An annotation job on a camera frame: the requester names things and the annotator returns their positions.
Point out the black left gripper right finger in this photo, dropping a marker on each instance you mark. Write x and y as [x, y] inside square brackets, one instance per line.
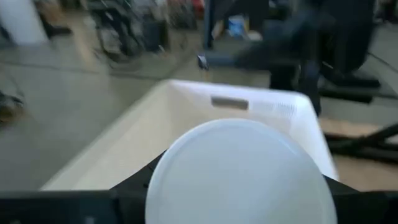
[367, 207]

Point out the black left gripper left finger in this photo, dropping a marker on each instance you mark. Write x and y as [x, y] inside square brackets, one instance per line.
[77, 205]

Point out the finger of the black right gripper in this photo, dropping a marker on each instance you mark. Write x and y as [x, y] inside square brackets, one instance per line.
[217, 60]

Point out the orange pill bottle white cap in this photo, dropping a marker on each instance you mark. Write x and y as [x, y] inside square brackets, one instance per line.
[242, 174]

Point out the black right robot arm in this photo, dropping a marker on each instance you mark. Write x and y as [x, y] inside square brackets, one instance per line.
[335, 37]

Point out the white perforated plastic basket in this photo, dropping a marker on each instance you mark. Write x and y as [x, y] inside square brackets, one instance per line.
[140, 140]

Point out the white cylindrical bin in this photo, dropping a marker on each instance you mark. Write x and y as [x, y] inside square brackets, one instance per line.
[21, 18]

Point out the blue white container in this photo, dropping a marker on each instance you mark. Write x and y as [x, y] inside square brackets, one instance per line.
[237, 26]

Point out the black stand leg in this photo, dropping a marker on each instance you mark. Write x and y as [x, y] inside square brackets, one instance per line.
[363, 144]

